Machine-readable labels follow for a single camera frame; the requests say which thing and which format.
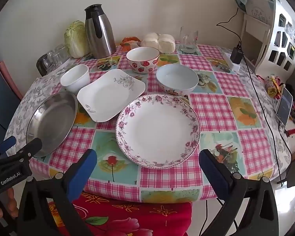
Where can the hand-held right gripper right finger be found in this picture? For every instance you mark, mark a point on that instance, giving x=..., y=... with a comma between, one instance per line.
x=212, y=172

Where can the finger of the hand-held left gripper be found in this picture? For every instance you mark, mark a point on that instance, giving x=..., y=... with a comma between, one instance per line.
x=5, y=144
x=29, y=148

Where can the person's left hand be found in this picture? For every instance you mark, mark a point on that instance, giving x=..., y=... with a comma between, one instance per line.
x=12, y=201

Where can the white rectangular plate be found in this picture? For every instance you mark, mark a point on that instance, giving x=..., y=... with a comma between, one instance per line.
x=105, y=95

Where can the clear glass mug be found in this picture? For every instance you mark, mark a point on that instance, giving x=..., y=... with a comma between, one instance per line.
x=188, y=40

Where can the pink board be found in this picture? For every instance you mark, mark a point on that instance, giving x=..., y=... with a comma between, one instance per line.
x=11, y=78

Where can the white cutout rack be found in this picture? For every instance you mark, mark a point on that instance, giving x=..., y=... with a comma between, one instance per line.
x=270, y=41

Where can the orange snack packet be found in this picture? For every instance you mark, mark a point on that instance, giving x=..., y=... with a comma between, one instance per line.
x=130, y=41

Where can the grey printed bag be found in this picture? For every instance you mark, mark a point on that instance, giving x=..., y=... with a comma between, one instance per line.
x=259, y=7

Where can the smartphone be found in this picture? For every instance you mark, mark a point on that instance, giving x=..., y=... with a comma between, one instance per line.
x=285, y=105

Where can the strawberry print bowl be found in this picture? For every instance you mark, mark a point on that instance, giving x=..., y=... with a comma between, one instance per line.
x=142, y=65

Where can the white power strip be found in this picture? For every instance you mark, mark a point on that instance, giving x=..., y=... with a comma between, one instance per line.
x=229, y=66

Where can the white square bowl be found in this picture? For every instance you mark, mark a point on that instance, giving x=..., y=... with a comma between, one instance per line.
x=75, y=78

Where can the red floral cushion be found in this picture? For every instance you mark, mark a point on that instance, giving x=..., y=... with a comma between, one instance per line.
x=127, y=216

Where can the bag of steamed buns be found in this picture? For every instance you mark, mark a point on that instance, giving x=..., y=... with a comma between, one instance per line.
x=157, y=41

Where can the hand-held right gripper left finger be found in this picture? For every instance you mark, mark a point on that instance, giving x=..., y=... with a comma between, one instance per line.
x=81, y=174

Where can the napa cabbage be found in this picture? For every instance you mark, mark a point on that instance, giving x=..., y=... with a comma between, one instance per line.
x=76, y=39

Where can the teal cloth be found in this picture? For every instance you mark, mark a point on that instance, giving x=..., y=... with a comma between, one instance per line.
x=241, y=0

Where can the pink floral round plate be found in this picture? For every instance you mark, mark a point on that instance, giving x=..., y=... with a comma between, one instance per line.
x=157, y=132

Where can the dark blue panel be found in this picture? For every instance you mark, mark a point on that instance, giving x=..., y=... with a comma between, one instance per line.
x=0, y=98

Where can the clear drinking glass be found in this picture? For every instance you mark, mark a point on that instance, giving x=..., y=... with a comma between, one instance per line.
x=62, y=52
x=52, y=59

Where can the yellow snack packets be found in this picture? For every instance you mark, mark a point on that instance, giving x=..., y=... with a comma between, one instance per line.
x=272, y=87

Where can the black power adapter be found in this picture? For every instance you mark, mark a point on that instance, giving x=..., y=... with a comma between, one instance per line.
x=236, y=55

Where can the light blue bowl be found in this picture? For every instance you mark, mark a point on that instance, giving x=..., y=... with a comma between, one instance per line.
x=177, y=78

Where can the stainless steel plate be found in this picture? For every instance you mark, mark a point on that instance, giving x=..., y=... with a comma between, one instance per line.
x=51, y=123

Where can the steel thermos jug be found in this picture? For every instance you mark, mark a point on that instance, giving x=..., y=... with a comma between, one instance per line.
x=100, y=36

